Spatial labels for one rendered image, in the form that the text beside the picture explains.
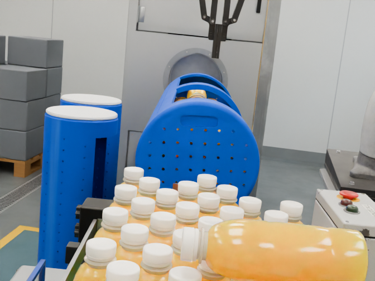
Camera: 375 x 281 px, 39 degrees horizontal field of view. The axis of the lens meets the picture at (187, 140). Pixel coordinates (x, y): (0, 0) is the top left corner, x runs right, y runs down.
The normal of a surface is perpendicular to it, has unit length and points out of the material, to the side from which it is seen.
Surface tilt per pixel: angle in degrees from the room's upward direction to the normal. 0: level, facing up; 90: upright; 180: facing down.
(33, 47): 90
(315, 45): 90
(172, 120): 90
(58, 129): 90
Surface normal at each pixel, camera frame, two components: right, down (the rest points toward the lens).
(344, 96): -0.14, 0.18
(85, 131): 0.27, 0.22
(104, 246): 0.10, -0.97
